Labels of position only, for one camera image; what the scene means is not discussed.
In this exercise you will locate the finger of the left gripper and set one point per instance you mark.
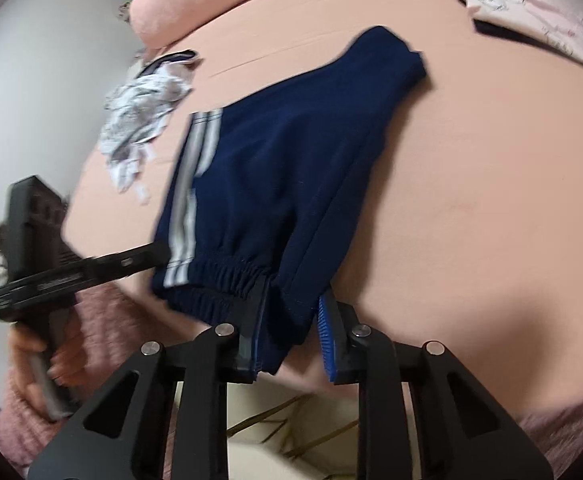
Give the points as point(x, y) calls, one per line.
point(132, 261)

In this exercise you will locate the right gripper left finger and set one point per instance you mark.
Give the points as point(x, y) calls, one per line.
point(161, 399)

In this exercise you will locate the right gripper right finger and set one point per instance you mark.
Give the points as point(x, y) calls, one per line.
point(422, 414)

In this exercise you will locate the navy blue striped shorts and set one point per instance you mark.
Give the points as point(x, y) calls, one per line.
point(266, 194)

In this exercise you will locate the person left hand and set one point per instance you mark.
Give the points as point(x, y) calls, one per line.
point(49, 379)

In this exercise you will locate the white grey patterned garment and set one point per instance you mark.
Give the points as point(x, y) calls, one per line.
point(136, 113)

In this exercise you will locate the pink bed sheet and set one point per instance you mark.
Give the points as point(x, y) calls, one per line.
point(472, 230)

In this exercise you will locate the gold wire basket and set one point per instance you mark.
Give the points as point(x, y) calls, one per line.
point(313, 428)

